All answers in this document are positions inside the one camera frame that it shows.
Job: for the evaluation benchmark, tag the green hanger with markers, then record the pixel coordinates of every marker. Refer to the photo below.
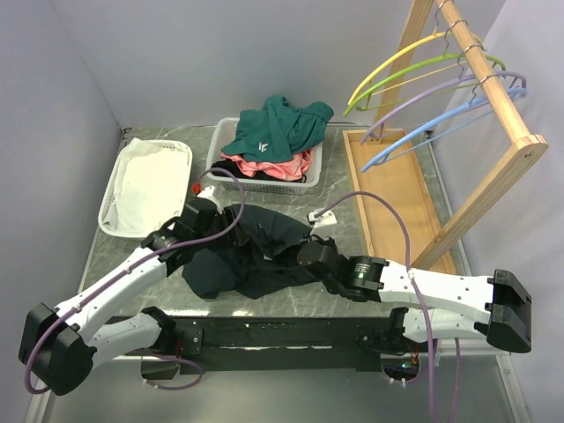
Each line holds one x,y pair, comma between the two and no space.
361,101

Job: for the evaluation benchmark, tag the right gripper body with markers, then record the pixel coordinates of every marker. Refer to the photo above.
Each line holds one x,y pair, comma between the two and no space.
322,240

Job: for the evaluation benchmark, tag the yellow hanger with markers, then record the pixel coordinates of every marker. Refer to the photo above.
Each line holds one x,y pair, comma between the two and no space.
401,52

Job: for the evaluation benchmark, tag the dark navy shorts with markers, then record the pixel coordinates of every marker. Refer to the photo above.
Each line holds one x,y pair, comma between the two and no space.
264,264

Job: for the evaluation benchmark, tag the white basket with cloth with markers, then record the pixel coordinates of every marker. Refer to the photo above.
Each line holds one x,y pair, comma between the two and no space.
145,189

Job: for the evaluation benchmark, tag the wooden hanger rack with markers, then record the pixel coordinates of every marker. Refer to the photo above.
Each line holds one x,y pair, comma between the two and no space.
404,184

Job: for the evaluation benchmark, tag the white cloth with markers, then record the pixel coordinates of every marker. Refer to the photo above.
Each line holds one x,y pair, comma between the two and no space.
150,185

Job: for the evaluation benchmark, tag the pink garment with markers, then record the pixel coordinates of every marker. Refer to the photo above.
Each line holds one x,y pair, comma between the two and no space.
293,170

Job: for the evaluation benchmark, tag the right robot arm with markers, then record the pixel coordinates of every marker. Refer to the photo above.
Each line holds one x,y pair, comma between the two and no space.
429,304

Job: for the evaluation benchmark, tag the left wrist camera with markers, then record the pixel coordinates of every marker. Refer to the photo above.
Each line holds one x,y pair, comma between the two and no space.
207,193

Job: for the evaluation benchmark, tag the teal garment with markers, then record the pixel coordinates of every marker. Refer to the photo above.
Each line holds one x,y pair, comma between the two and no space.
278,131

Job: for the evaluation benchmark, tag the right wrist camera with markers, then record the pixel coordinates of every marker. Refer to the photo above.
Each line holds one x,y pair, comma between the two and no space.
320,218

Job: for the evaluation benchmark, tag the blue hanger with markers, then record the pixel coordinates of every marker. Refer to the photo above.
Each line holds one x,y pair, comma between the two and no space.
384,156

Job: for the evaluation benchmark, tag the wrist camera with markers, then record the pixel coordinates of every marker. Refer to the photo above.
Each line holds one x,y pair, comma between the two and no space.
207,193
320,218

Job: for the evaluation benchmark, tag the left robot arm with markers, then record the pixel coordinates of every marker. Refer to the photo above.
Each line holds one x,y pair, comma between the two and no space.
62,345

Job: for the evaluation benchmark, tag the white laundry basket with clothes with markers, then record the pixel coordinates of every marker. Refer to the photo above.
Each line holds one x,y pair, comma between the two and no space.
224,134

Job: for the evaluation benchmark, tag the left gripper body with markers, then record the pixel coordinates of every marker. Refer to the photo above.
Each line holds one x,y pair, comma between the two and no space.
218,223

